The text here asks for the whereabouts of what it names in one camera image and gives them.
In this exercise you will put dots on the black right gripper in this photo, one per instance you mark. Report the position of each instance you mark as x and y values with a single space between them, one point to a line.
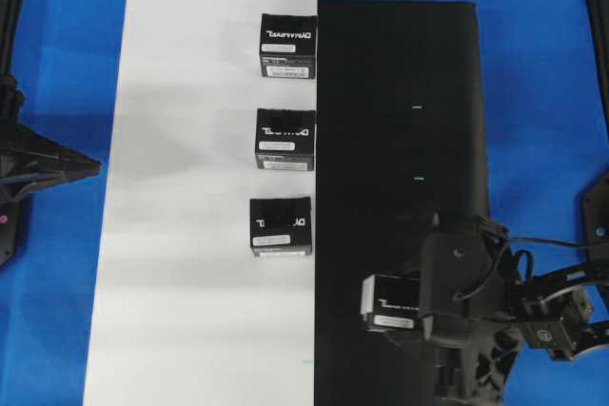
463 310

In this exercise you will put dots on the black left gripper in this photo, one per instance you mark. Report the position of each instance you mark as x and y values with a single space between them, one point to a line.
19 141

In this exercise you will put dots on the black dynamixel box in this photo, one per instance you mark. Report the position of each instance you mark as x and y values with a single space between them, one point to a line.
390 303
285 139
288 46
280 227

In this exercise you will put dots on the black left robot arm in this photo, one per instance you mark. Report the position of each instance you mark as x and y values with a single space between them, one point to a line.
30 162

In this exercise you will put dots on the white base board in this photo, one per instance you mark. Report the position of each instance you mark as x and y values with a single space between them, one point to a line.
184 314

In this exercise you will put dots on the black base board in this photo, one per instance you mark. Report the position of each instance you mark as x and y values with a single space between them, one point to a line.
400 137

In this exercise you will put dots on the blue table cloth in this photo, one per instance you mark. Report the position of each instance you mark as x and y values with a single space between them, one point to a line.
547 136

